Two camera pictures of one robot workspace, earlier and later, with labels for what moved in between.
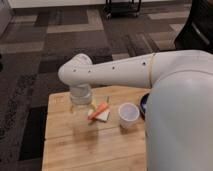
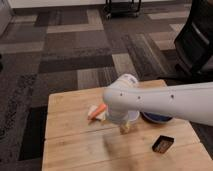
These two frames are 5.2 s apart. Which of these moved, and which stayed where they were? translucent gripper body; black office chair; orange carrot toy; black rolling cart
Moved: translucent gripper body
Stayed: orange carrot toy; black office chair; black rolling cart
